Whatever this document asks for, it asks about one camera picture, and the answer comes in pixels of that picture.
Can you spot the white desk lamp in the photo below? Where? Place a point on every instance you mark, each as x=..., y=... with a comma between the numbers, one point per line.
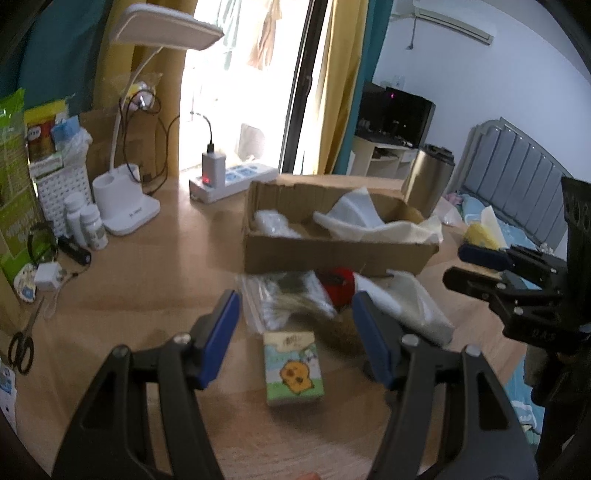
x=124, y=203

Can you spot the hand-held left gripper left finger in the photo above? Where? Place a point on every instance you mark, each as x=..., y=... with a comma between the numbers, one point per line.
x=221, y=337

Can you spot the brown plush toy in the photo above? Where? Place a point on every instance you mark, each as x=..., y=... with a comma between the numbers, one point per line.
x=341, y=332

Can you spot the yellow tissue pack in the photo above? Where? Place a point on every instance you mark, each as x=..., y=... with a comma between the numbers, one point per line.
x=480, y=233

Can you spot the bag of cotton swabs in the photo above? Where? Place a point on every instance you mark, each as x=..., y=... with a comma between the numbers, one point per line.
x=286, y=300

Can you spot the white cabinet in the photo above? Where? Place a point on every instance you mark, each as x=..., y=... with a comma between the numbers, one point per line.
x=383, y=159

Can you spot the white air conditioner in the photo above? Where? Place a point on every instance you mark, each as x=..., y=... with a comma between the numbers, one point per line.
x=457, y=23

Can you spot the cardboard box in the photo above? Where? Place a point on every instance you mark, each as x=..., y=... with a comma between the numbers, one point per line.
x=323, y=254

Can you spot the white power strip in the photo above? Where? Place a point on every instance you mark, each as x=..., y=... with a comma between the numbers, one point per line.
x=244, y=177

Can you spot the white cloth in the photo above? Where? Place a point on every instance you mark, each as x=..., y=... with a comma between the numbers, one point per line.
x=355, y=212
x=415, y=309

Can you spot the grey bed headboard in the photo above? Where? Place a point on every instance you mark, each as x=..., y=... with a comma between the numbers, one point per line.
x=517, y=175

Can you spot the white power adapter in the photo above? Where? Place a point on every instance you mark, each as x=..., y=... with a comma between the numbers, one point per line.
x=46, y=277

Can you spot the white card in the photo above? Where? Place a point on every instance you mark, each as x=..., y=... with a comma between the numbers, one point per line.
x=7, y=397

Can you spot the clear bag of cotton balls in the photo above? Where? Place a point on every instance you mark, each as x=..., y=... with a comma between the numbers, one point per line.
x=272, y=221

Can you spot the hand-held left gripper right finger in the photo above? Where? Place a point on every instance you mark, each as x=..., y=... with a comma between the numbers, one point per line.
x=371, y=341

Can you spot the cartoon tissue pack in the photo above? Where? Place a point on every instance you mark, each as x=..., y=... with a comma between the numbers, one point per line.
x=291, y=369

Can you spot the white perforated basket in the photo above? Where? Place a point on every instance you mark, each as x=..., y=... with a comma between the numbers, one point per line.
x=60, y=194

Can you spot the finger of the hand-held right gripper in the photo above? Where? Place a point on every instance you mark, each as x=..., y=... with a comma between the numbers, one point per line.
x=471, y=281
x=480, y=256

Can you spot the red and yellow box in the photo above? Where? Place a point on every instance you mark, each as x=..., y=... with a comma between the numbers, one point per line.
x=41, y=134

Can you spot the red plush ball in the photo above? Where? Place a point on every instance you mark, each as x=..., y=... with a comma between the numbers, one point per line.
x=337, y=286

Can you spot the green snack bag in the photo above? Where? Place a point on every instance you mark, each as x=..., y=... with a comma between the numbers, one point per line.
x=11, y=184

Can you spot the teal curtain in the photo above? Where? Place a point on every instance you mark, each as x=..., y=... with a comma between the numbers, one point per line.
x=371, y=55
x=55, y=46

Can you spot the blue and white packets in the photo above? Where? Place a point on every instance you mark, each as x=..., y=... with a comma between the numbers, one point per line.
x=67, y=136

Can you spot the white charger plug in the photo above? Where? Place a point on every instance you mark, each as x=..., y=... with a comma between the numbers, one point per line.
x=212, y=166

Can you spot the hanging clothes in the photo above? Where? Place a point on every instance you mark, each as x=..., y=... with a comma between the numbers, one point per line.
x=263, y=37

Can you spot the black television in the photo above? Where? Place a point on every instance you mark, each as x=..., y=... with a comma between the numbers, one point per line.
x=401, y=115

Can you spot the tall white pill bottle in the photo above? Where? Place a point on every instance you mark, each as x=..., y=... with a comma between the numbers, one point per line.
x=75, y=217

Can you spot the black scissors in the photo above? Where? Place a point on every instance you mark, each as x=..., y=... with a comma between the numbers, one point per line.
x=21, y=350

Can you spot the black door frame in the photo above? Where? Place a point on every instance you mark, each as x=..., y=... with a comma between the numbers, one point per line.
x=302, y=92

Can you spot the short white pill bottle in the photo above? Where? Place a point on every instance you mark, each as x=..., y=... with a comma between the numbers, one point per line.
x=94, y=230

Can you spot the black cylinder device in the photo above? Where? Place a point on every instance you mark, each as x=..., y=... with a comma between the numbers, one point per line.
x=76, y=251

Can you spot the yellow curtain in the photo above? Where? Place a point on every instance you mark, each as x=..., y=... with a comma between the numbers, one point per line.
x=171, y=115
x=341, y=92

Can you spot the clear plastic bag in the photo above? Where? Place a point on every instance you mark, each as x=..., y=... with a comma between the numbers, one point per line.
x=450, y=212

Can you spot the steel tumbler with black lid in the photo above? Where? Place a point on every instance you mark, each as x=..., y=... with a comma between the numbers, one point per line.
x=427, y=184

